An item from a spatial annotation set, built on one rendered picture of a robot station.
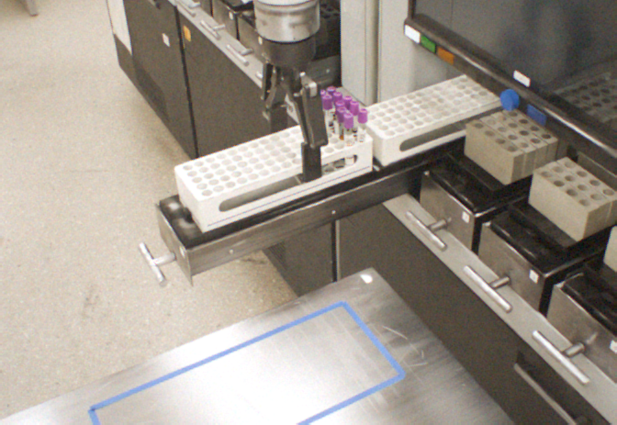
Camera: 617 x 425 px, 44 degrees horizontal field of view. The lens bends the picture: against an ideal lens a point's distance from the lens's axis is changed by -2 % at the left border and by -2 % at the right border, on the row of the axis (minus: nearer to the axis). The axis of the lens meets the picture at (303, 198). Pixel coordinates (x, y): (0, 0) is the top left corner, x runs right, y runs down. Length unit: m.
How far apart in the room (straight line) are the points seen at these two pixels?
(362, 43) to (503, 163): 0.43
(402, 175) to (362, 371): 0.43
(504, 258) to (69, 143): 2.09
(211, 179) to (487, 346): 0.52
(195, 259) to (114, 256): 1.27
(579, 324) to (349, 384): 0.33
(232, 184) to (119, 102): 2.05
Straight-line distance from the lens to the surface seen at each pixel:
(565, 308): 1.10
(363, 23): 1.49
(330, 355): 0.97
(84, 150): 2.93
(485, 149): 1.25
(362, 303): 1.02
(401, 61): 1.40
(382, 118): 1.29
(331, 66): 1.62
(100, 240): 2.49
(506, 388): 1.32
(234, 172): 1.17
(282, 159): 1.20
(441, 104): 1.34
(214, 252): 1.16
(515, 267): 1.15
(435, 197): 1.26
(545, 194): 1.17
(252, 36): 1.75
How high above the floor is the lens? 1.55
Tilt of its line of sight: 38 degrees down
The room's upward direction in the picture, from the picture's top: 3 degrees counter-clockwise
